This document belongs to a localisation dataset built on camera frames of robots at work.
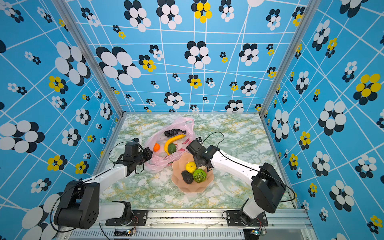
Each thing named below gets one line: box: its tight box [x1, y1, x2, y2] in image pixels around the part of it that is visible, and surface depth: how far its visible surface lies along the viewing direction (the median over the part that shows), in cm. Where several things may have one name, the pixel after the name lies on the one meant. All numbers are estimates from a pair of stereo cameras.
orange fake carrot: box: [153, 143, 161, 152], surface depth 98 cm
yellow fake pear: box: [185, 161, 197, 174], surface depth 87 cm
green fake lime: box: [168, 143, 177, 154], surface depth 98 cm
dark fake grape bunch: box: [163, 128, 187, 138], surface depth 105 cm
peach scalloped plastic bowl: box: [171, 152, 214, 193], surface depth 85 cm
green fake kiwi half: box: [193, 168, 207, 183], surface depth 83 cm
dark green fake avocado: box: [181, 170, 194, 184], surface depth 84 cm
